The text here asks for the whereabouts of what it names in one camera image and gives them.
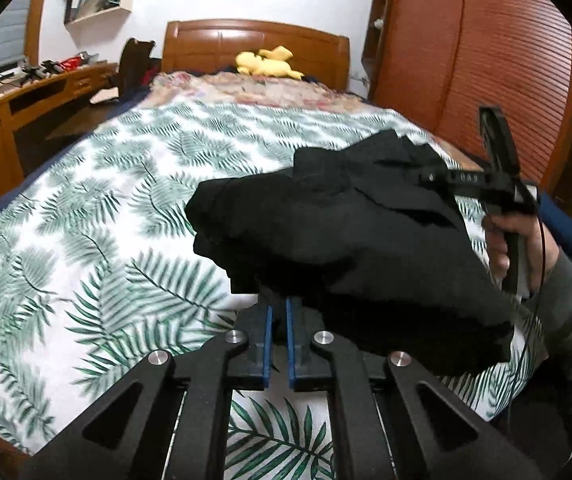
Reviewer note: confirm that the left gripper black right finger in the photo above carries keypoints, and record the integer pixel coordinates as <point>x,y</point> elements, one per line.
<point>390,418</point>

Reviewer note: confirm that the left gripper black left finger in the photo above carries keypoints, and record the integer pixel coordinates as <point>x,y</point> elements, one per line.
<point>167,418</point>

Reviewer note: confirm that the black button coat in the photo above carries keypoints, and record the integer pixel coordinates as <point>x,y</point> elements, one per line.
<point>353,235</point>

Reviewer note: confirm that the person's right hand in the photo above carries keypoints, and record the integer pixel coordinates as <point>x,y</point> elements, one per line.
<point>541,248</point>

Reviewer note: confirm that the brown louvered wardrobe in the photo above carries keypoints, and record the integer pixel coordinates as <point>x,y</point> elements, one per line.
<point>437,61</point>

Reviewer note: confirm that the green leaf print bedsheet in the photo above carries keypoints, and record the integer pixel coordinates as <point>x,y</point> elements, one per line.
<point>98,269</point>

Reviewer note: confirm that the yellow plush toy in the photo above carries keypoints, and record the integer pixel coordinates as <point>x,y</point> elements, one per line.
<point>268,63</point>

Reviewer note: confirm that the long wooden desk cabinet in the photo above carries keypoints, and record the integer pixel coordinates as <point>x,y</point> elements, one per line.
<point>20,107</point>

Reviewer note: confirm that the floral beige blanket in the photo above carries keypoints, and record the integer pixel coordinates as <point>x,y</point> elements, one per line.
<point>229,88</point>

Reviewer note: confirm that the wooden bed headboard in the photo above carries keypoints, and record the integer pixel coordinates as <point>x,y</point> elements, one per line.
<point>208,46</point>

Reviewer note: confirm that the dark brown chair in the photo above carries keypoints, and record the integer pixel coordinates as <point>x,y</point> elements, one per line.
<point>133,68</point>

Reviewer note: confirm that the red object on desk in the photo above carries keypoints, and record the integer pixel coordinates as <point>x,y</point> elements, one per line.
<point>70,64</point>

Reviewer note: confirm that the grey window blind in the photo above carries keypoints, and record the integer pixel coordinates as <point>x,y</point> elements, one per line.
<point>13,24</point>

